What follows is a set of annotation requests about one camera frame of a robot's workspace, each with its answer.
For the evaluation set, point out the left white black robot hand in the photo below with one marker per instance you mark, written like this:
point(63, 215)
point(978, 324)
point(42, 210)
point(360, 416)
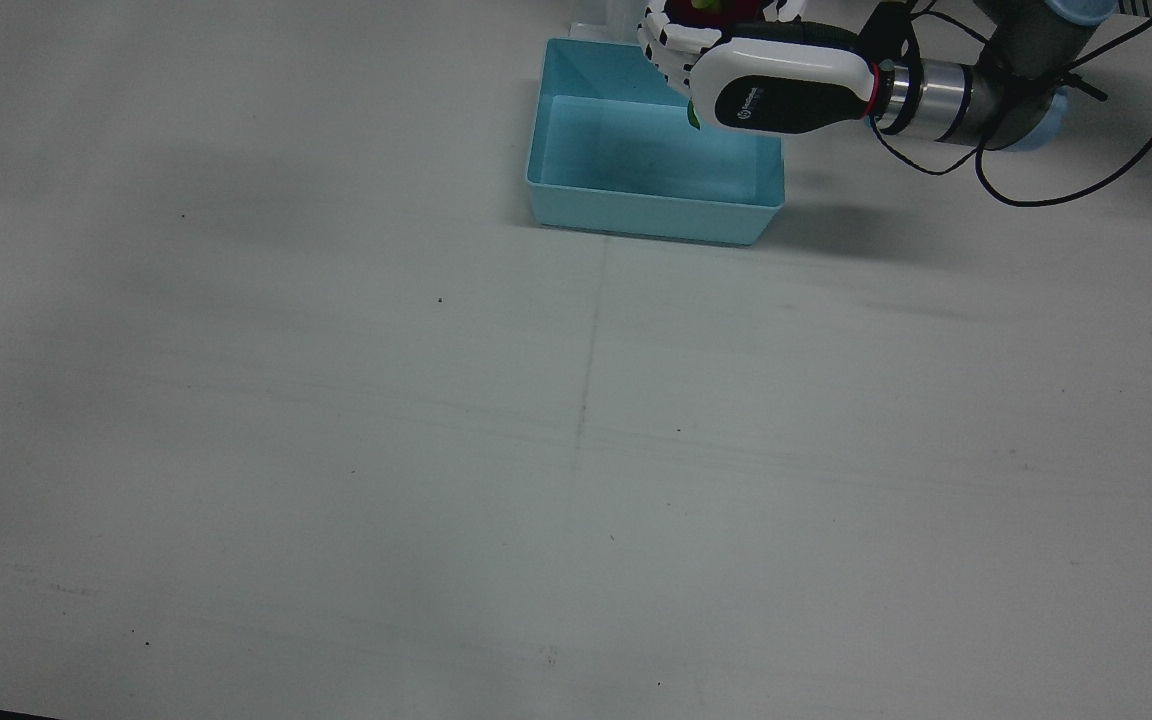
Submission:
point(786, 85)

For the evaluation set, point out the red dragon fruit green leaves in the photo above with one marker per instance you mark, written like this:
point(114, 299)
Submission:
point(741, 10)

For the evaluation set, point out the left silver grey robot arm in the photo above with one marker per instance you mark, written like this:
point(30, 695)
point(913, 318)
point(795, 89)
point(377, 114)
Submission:
point(1021, 60)

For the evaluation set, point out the light blue plastic bin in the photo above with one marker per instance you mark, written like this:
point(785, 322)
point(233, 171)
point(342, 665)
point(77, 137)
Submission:
point(636, 160)

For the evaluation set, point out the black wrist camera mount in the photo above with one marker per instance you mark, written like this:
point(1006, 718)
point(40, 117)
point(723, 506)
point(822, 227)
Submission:
point(886, 35)

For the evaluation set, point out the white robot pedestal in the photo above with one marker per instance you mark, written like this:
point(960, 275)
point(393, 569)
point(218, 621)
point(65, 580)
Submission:
point(611, 20)

